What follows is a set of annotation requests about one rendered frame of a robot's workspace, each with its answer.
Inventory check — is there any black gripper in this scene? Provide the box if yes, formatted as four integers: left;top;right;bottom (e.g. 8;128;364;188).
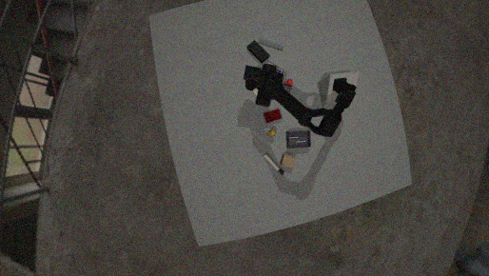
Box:
255;64;276;107

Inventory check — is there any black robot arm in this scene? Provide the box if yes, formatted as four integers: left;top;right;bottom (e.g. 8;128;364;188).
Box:
244;65;356;137

